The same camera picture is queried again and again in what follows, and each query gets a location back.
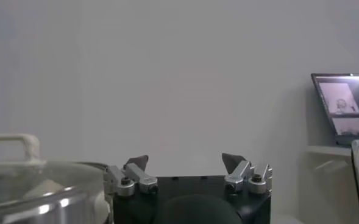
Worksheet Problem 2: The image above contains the perforated steel steamer basket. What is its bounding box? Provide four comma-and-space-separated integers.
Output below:
0, 187, 112, 224

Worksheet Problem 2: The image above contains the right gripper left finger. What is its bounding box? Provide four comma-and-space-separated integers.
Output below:
103, 154, 159, 198

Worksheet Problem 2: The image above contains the white side table with laptop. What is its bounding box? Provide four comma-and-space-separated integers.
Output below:
300, 144, 359, 224

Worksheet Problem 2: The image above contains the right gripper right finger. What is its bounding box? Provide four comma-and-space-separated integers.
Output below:
221, 152, 273, 195

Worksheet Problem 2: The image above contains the white steamed baozi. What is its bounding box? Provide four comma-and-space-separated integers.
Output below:
22, 178, 66, 200

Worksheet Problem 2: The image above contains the dark grey open laptop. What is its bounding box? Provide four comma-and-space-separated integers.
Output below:
310, 72, 359, 147

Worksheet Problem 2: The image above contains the round glass pot lid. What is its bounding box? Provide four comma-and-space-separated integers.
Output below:
0, 133, 109, 214

